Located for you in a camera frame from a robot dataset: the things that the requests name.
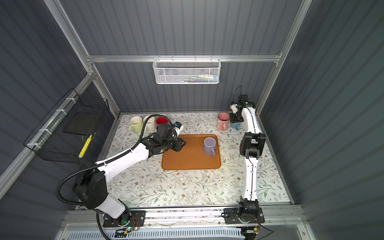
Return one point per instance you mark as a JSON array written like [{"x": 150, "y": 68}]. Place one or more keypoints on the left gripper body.
[{"x": 175, "y": 145}]

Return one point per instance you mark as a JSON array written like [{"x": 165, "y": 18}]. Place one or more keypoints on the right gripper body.
[{"x": 236, "y": 118}]

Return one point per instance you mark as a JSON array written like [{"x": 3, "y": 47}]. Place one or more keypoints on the blue dotted mug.
[{"x": 236, "y": 126}]

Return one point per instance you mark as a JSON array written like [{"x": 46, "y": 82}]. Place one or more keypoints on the pink ghost pattern mug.
[{"x": 223, "y": 121}]

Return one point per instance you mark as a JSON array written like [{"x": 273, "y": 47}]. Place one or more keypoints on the red mug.
[{"x": 161, "y": 120}]

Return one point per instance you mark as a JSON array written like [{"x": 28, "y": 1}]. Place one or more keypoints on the white mug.
[{"x": 151, "y": 123}]

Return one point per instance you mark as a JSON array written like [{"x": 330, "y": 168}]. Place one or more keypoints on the purple mug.
[{"x": 209, "y": 146}]

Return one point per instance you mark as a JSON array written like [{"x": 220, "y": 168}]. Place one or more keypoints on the light green mug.
[{"x": 136, "y": 124}]

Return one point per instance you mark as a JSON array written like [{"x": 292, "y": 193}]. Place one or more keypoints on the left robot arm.
[{"x": 91, "y": 185}]

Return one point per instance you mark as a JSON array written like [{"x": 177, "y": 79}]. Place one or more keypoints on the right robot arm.
[{"x": 251, "y": 149}]

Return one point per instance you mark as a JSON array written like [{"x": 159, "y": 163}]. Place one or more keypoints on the orange plastic tray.
[{"x": 192, "y": 156}]

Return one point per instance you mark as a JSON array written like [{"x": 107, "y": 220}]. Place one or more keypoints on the pens in white basket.
[{"x": 200, "y": 79}]

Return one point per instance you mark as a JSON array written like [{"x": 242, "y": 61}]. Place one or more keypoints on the yellow marker pen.
[{"x": 85, "y": 147}]

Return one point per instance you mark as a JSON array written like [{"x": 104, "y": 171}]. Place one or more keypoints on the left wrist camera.
[{"x": 178, "y": 127}]

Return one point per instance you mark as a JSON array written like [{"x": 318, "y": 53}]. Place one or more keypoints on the white wire wall basket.
[{"x": 169, "y": 73}]

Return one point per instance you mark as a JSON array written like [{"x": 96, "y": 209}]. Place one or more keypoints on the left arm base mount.
[{"x": 126, "y": 220}]

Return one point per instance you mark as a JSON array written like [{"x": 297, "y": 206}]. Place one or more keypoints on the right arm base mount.
[{"x": 231, "y": 216}]

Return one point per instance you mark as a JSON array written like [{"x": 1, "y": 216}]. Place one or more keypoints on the black wire wall basket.
[{"x": 64, "y": 134}]

